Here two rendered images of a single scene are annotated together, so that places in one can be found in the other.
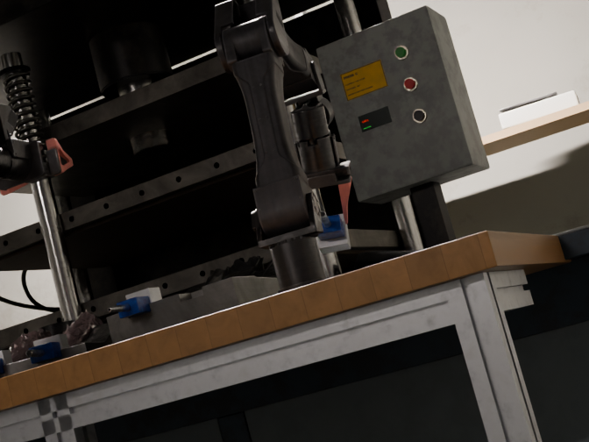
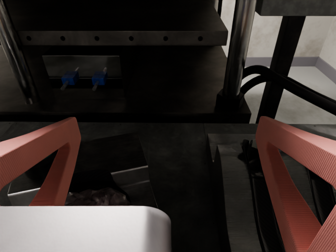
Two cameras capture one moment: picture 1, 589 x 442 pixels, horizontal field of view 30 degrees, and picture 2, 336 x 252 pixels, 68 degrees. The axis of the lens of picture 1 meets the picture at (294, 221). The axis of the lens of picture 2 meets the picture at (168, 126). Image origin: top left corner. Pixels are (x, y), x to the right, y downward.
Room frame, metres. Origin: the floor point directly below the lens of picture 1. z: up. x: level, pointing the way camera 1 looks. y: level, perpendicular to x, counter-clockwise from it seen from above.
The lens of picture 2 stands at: (1.94, 0.46, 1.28)
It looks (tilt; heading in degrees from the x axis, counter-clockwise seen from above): 37 degrees down; 338
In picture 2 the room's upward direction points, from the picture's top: straight up
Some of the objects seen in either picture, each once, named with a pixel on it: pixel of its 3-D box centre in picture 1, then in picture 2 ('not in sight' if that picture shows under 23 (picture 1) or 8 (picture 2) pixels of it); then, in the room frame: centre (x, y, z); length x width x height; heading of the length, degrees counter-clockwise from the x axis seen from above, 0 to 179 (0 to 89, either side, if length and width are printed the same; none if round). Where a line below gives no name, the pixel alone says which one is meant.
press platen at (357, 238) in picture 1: (198, 291); (92, 12); (3.19, 0.32, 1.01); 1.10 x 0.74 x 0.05; 67
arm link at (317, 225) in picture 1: (286, 223); not in sight; (1.46, 0.01, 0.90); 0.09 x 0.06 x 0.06; 77
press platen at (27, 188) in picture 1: (159, 130); not in sight; (3.20, 0.32, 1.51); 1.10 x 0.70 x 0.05; 67
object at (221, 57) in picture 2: not in sight; (99, 70); (3.14, 0.34, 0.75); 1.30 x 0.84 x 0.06; 67
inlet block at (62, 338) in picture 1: (43, 352); not in sight; (1.89, 0.48, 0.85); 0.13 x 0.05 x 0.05; 174
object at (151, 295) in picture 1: (131, 307); not in sight; (1.88, 0.31, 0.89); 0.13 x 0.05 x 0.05; 157
